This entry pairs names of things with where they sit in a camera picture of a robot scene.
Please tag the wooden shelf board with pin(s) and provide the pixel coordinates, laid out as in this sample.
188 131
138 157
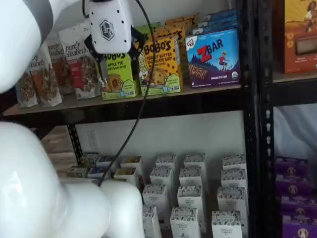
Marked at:
297 77
86 103

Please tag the black metal shelf rack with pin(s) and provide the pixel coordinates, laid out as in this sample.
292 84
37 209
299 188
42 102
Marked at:
294 94
250 124

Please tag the small white fruit print box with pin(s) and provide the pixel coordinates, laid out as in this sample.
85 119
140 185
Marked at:
131 162
126 174

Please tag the blue Zbar chocolate chip box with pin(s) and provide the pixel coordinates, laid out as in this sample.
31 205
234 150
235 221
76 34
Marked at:
220 13
215 27
213 59
218 21

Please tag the yellow Bobo's peanut butter box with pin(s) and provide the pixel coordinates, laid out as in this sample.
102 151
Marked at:
161 69
171 32
183 17
180 24

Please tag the granola bag with red label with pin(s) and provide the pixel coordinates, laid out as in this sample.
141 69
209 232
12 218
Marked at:
84 74

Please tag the white wall outlet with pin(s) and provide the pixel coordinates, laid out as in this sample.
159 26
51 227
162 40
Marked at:
92 140

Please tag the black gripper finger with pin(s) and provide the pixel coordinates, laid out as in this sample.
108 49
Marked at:
103 67
137 42

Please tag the small blue lid box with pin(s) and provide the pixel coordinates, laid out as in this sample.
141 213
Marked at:
95 172
105 160

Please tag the white patterned pantry carton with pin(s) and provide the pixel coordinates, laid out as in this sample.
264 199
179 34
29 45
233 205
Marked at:
161 177
166 161
192 176
149 223
234 179
154 198
184 223
195 160
231 200
234 161
190 198
226 225

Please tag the purple snack box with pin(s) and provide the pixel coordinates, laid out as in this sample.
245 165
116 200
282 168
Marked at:
293 187
299 208
301 229
292 167

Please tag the white draped cloth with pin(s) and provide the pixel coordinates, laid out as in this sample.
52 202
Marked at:
294 129

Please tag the green Bobo's apple pie box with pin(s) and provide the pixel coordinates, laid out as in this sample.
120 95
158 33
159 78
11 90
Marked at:
156 27
119 74

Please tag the small grey tea box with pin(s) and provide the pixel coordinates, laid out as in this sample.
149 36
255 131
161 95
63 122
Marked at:
89 157
77 171

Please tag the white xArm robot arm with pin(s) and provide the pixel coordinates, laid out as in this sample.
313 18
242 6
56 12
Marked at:
37 186

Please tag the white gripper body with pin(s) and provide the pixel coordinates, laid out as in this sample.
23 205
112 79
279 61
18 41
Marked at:
110 27

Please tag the orange cereal box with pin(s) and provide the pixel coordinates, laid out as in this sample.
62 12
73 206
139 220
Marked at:
299 37

